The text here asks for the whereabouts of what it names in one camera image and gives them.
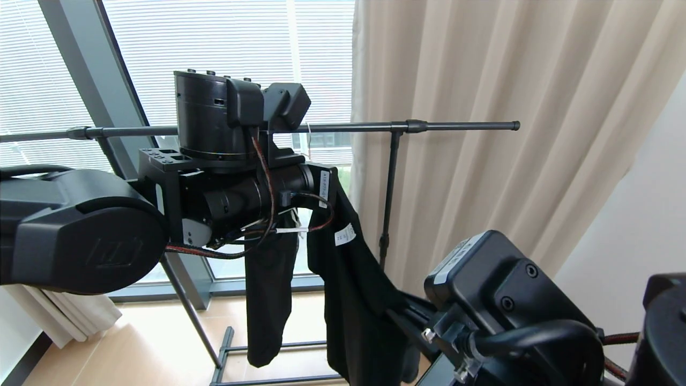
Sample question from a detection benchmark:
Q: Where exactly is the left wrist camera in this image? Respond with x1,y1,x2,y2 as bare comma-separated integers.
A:
262,82,312,168

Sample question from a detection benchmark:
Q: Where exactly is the black clothes rack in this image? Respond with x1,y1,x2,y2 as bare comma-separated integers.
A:
0,120,521,386

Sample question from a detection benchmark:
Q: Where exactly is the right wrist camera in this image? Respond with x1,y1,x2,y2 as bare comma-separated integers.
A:
423,229,599,354

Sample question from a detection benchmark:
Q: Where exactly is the black garment with cream cord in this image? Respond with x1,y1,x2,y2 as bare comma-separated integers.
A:
244,209,301,369

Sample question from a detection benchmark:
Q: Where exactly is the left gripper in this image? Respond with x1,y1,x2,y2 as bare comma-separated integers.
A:
204,164,339,239

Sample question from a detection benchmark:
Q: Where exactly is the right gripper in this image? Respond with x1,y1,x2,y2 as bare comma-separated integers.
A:
386,293,468,386

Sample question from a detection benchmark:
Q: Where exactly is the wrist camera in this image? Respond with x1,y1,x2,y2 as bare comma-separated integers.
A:
423,229,599,354
262,82,312,168

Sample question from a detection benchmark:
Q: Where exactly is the window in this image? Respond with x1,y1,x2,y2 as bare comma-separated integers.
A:
0,0,357,304

